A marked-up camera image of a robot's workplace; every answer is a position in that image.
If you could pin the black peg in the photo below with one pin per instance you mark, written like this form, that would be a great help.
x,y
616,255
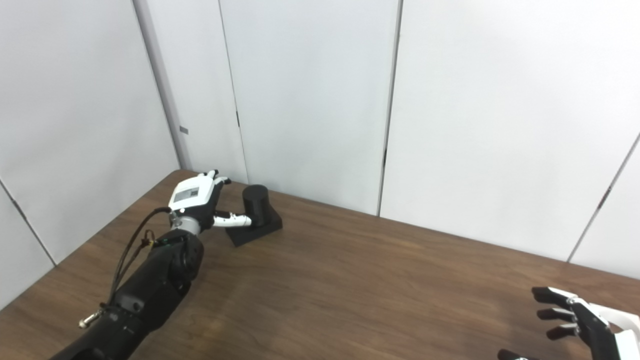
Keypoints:
x,y
256,207

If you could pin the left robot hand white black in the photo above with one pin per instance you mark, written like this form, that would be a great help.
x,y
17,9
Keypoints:
x,y
192,197

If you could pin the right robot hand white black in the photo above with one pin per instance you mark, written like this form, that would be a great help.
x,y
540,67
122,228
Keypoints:
x,y
597,335

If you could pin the gray wall post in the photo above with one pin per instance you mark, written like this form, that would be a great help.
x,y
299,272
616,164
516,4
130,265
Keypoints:
x,y
162,85

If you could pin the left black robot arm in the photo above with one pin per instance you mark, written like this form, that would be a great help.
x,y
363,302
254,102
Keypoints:
x,y
150,290

